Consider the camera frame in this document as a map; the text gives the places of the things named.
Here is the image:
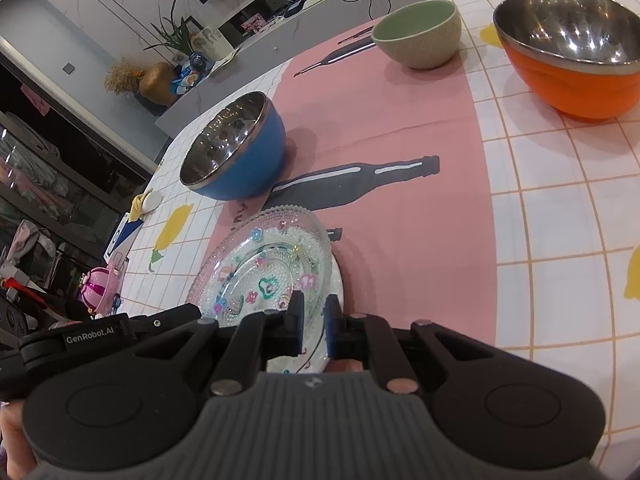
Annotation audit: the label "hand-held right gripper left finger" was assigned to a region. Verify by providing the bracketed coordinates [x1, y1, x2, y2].
[125, 291, 306, 396]

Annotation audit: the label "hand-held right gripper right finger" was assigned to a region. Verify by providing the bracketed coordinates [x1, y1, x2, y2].
[324, 294, 501, 396]

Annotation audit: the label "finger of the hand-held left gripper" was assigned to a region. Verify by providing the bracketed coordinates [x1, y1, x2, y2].
[122, 302, 202, 336]

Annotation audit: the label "white fruit print plate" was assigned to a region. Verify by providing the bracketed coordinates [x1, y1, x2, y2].
[200, 240, 347, 376]

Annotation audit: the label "flower dotted glass plate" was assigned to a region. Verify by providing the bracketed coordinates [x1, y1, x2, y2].
[186, 204, 335, 346]

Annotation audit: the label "blue steel bowl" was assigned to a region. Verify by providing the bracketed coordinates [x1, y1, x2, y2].
[179, 91, 287, 201]

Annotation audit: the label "green ceramic bowl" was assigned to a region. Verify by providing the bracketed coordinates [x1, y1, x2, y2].
[371, 0, 462, 70]

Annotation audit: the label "orange steel bowl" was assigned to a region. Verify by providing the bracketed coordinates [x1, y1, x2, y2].
[492, 0, 640, 121]

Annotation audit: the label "pink toy ball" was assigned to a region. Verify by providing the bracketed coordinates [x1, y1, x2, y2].
[77, 265, 124, 317]

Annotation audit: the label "blue white box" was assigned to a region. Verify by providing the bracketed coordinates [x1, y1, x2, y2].
[104, 212, 144, 261]

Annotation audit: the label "yellow rag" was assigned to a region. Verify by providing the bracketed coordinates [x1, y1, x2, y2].
[131, 189, 152, 221]

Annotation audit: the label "dark glass cabinet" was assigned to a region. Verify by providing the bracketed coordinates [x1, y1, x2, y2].
[0, 35, 162, 311]

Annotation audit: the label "gold vase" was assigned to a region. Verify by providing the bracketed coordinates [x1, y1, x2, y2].
[139, 62, 176, 106]

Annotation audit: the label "blue snack bags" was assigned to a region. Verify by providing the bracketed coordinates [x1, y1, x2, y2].
[172, 67, 206, 94]

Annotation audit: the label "dried flower bunch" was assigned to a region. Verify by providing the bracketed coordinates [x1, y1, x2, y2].
[104, 57, 146, 95]

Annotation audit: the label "grey marble television console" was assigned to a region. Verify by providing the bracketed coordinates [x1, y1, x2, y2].
[155, 0, 451, 139]

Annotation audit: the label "pale paper sheet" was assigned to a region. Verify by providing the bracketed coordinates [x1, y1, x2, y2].
[207, 50, 242, 79]

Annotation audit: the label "white printed vase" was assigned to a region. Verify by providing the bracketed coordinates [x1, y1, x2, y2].
[192, 27, 227, 61]

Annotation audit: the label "green long leaf plant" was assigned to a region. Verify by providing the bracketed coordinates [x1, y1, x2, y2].
[145, 0, 202, 57]

